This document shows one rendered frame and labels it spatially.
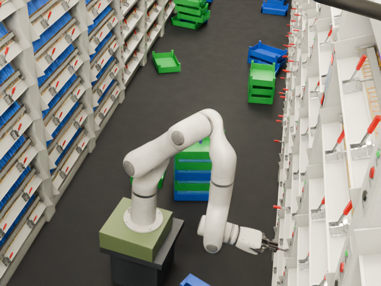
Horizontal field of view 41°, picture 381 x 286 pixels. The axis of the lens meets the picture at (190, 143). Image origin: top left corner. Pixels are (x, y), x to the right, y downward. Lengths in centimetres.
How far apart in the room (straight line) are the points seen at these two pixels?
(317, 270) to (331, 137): 36
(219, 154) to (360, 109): 81
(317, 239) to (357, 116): 41
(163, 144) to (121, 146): 159
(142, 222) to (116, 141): 135
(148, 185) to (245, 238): 50
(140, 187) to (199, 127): 52
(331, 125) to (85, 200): 201
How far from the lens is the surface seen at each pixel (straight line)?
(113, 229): 243
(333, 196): 122
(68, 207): 314
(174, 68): 459
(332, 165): 132
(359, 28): 137
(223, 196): 195
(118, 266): 260
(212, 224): 199
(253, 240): 211
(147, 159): 212
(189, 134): 185
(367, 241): 80
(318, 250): 137
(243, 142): 371
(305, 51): 291
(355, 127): 109
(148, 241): 238
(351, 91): 123
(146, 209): 236
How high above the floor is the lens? 207
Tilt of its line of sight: 35 degrees down
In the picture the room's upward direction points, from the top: 3 degrees clockwise
